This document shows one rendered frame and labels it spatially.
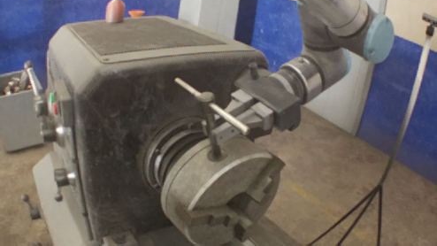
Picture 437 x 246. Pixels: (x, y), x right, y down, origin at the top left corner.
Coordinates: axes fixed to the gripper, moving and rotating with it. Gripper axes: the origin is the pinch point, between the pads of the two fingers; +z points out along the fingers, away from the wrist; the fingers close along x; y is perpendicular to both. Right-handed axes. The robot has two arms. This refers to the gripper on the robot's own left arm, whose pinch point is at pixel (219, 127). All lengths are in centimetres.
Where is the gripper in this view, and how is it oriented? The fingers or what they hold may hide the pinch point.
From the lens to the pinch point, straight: 58.0
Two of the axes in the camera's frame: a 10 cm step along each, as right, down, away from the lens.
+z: -8.2, 4.5, -3.6
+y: -1.7, -7.9, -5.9
